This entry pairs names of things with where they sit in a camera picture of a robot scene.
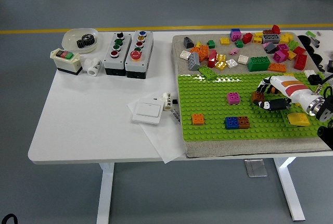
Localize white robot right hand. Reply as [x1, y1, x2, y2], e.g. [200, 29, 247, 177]
[251, 75, 316, 112]

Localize long orange toy brick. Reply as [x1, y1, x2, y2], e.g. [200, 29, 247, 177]
[267, 63, 287, 73]

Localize black toy brick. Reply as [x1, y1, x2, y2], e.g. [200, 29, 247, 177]
[307, 74, 325, 86]

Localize tall red toy brick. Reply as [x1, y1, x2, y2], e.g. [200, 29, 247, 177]
[294, 54, 308, 71]

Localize small green studded plate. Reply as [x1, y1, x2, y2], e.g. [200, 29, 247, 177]
[280, 108, 320, 129]

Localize yellow sloped toy brick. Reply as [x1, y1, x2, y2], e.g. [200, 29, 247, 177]
[286, 112, 311, 127]

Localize large magenta toy brick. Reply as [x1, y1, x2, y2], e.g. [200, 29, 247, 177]
[272, 49, 288, 64]

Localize large green toy brick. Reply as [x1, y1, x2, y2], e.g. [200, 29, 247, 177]
[247, 56, 271, 72]

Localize lime green toy brick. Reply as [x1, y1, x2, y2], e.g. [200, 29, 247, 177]
[287, 40, 300, 52]

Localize dark grey toy brick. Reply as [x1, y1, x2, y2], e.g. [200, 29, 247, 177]
[264, 42, 277, 54]

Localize long grey toy brick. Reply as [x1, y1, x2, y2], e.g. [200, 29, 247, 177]
[261, 34, 281, 44]

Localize green studded baseplate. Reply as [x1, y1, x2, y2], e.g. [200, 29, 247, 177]
[176, 71, 329, 143]

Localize flat green toy brick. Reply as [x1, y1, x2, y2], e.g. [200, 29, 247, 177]
[198, 66, 219, 80]

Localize light grey toy brick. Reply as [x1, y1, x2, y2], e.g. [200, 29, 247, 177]
[187, 52, 201, 72]

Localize dark grey sloped brick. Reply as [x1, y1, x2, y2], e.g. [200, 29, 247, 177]
[183, 36, 195, 49]

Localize metal floor plate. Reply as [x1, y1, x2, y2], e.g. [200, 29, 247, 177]
[244, 158, 268, 178]

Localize white table leg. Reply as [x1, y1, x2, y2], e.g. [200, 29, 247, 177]
[96, 163, 115, 224]
[273, 157, 306, 222]

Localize white printed label strip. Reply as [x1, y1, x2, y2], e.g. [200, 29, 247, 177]
[169, 109, 182, 125]

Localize small labelled white fitting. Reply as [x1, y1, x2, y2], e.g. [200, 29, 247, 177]
[161, 92, 174, 112]

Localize white paper sheet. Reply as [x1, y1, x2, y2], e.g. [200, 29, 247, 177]
[126, 92, 186, 164]

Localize grey emergency-stop control box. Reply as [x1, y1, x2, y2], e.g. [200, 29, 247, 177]
[124, 30, 154, 80]

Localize grey four-button control box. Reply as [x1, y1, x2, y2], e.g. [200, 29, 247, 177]
[103, 32, 133, 76]

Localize white pipe tee fitting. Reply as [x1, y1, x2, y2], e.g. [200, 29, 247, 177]
[81, 57, 103, 77]

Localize black metal gear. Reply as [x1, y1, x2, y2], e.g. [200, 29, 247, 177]
[76, 33, 96, 50]

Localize white plastic bowl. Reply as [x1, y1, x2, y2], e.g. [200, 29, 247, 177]
[61, 28, 100, 54]

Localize white wall switch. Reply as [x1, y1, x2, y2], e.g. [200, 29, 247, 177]
[132, 99, 163, 125]

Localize cream red-green switch box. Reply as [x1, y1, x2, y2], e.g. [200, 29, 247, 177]
[49, 47, 83, 76]

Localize black cable loop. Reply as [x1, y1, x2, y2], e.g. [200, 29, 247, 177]
[0, 213, 18, 224]

